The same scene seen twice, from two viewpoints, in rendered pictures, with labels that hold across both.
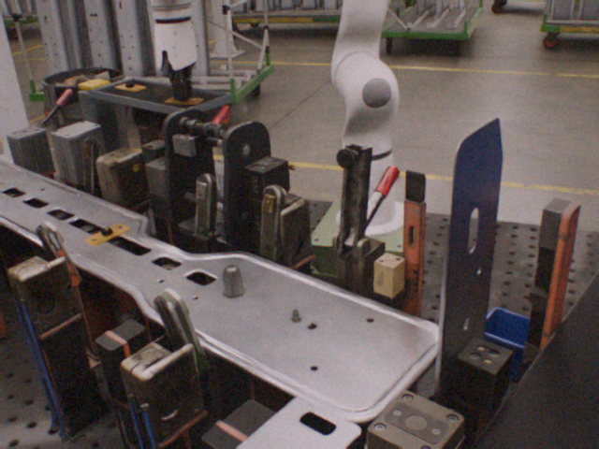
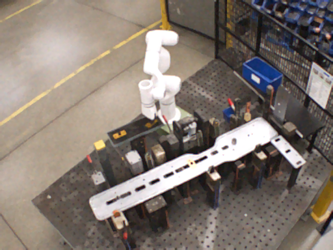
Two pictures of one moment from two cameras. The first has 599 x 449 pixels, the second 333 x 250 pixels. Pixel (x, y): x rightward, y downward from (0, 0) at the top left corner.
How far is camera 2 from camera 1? 2.24 m
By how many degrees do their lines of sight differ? 54
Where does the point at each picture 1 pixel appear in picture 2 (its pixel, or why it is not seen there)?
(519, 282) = (201, 101)
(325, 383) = (268, 136)
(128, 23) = not seen: outside the picture
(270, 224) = (216, 128)
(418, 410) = (287, 125)
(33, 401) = (198, 215)
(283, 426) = (276, 144)
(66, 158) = (140, 166)
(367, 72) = (177, 81)
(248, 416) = (270, 149)
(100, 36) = not seen: outside the picture
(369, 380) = (269, 131)
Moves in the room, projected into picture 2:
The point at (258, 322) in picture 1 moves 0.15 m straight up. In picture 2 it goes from (247, 141) to (249, 126)
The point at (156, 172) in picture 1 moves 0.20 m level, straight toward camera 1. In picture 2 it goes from (175, 143) to (206, 144)
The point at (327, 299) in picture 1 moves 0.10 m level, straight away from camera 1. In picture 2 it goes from (243, 129) to (230, 125)
